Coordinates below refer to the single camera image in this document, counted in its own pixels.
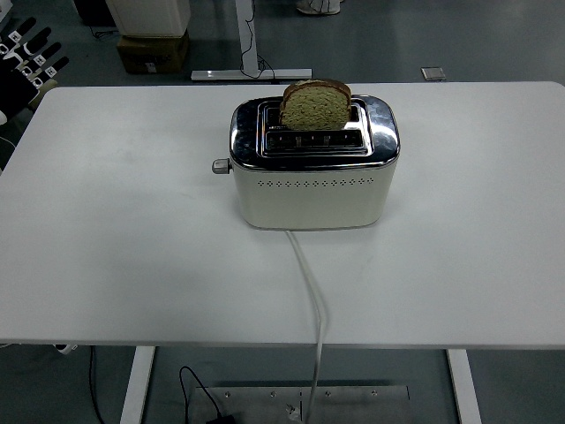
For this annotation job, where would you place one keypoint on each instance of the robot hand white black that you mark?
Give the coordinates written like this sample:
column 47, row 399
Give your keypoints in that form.
column 15, row 90

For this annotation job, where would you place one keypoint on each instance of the white chrome toaster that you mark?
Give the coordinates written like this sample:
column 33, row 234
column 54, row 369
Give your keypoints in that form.
column 309, row 203

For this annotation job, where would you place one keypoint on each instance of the white object at corner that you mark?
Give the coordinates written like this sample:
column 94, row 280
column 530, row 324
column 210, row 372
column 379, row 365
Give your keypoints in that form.
column 4, row 9

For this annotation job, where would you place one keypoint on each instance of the black box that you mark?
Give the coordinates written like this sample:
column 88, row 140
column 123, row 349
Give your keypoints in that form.
column 95, row 11

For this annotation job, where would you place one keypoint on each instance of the brown cardboard box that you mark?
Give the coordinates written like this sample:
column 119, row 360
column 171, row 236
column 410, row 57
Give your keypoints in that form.
column 152, row 53

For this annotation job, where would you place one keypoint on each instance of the white cabinet on box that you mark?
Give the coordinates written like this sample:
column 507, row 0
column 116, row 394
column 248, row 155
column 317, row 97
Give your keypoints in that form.
column 150, row 17

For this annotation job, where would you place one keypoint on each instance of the white desk leg stand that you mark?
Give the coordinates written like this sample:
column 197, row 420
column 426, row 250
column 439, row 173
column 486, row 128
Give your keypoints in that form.
column 247, row 44

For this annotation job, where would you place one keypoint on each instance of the small white black object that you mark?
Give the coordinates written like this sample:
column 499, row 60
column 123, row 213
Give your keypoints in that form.
column 66, row 348

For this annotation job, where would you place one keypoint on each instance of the brown bread slice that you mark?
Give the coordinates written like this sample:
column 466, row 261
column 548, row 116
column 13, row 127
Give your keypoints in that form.
column 314, row 110

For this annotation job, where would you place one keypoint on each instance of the person's foot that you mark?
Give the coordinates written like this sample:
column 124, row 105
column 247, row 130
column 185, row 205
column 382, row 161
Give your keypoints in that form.
column 320, row 6

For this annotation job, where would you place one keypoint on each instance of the white table leg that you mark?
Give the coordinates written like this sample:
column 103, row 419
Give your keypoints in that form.
column 137, row 384
column 461, row 384

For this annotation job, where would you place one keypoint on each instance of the grey floor socket plate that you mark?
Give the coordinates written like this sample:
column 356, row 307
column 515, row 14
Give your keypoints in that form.
column 433, row 73

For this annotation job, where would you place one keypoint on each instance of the grey metal plate with screws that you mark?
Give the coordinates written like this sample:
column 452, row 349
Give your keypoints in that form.
column 353, row 404

